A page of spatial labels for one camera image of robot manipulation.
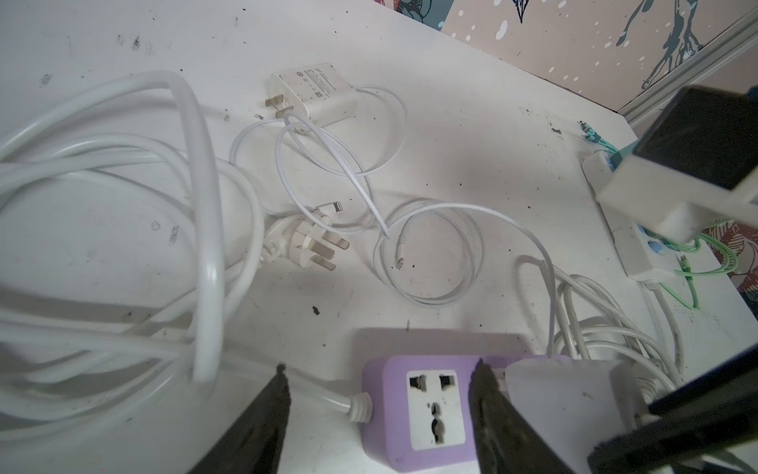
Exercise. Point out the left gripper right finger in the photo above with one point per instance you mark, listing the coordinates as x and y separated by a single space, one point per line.
504 441

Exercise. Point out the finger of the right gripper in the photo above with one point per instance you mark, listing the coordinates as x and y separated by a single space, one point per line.
715 411

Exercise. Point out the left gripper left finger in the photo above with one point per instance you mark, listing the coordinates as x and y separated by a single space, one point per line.
254 443

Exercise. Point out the white charger adapter with cable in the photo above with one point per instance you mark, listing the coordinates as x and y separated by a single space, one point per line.
573 405

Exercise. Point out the purple power strip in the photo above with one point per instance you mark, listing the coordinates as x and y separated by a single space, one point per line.
420 409

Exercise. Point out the white blue power strip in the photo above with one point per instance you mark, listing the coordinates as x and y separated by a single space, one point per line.
589 319

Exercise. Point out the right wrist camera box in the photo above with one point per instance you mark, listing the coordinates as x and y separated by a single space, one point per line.
696 165

